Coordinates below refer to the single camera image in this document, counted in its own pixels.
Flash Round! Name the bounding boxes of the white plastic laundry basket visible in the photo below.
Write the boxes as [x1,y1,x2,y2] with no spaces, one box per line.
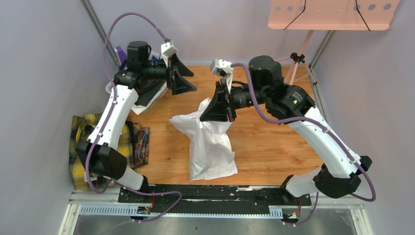
[105,51,169,116]

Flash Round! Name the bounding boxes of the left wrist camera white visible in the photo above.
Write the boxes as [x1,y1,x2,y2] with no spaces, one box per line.
[161,40,177,67]

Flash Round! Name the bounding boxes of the pink music stand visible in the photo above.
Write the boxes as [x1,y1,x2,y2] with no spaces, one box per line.
[267,0,402,97]

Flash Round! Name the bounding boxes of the white long sleeve shirt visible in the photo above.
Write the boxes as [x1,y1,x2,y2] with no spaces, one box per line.
[169,98,238,181]

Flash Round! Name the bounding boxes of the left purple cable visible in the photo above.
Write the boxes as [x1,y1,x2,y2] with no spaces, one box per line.
[83,12,183,224]

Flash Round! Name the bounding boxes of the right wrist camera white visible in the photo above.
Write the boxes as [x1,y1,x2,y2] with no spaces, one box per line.
[210,59,234,93]

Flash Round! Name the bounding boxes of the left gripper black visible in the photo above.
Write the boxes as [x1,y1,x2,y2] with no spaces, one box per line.
[143,53,197,95]

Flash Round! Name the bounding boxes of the red blue plaid shirt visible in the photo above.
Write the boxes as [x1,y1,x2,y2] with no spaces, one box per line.
[126,121,150,169]

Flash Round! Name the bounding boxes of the purple wedge object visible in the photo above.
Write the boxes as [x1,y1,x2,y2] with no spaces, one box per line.
[114,46,128,65]

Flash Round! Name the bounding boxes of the blue shirt in basket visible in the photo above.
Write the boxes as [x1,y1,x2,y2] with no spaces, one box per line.
[149,51,163,63]

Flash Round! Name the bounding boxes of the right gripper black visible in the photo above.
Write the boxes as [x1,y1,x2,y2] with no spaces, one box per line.
[200,77,269,122]

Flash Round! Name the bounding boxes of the yellow plaid shirt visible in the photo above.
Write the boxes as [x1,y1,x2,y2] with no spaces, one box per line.
[69,113,137,191]

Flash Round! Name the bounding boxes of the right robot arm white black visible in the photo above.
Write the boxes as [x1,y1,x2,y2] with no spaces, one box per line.
[200,55,372,205]

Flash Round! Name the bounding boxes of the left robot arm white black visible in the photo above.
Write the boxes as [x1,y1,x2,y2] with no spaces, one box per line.
[75,39,197,202]

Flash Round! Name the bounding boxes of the dark striped shirt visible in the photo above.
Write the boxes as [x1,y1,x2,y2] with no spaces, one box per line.
[135,80,166,106]

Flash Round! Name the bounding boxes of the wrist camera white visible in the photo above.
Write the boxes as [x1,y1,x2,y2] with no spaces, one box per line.
[210,59,234,93]
[161,40,177,67]

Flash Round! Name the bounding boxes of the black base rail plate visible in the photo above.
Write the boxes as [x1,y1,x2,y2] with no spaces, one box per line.
[118,184,312,215]

